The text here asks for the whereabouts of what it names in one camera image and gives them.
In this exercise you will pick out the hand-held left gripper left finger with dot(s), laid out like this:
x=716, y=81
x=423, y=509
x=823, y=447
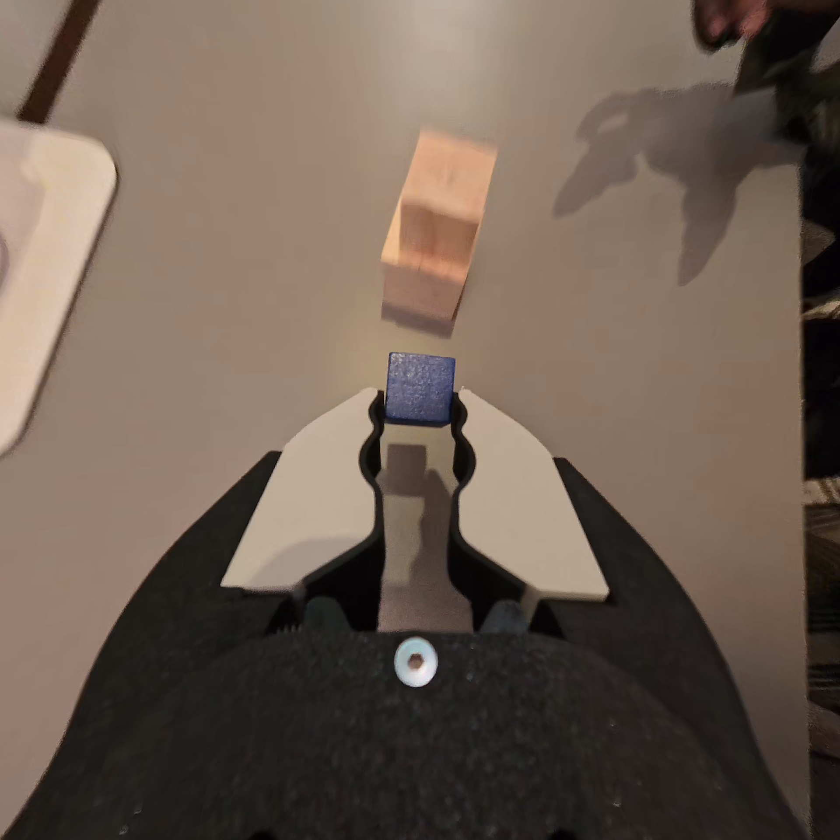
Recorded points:
x=308, y=512

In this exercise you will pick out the white document stand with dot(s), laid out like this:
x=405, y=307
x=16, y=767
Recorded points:
x=46, y=262

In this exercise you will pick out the blue wooden cube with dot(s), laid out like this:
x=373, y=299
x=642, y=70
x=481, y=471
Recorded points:
x=420, y=390

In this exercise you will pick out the person's plaid shirt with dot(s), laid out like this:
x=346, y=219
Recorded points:
x=823, y=558

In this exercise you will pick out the person's right hand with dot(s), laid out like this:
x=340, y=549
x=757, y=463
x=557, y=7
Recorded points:
x=728, y=19

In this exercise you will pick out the small natural wooden cube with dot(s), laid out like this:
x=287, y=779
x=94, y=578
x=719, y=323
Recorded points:
x=453, y=177

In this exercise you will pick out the large natural wooden cube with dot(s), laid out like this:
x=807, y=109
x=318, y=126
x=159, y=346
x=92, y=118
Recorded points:
x=420, y=292

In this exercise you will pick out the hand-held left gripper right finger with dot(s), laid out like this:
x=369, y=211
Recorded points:
x=531, y=518

